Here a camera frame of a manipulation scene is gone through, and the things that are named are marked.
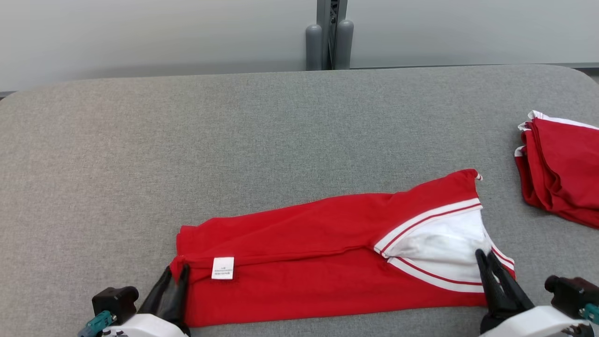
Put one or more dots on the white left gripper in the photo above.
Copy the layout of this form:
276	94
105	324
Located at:
145	327

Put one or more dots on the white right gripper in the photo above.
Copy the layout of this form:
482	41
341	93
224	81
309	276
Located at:
529	323

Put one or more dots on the red garment with white trim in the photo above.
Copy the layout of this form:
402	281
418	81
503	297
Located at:
566	178

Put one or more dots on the red shirt with white sleeves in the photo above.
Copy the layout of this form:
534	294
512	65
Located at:
304	290

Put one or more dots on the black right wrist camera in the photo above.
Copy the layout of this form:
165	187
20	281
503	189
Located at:
571	292

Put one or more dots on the grey cylindrical post foot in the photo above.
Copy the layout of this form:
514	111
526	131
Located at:
314	49
344	47

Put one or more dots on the grey metal partition post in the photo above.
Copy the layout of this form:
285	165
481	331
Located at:
331	18

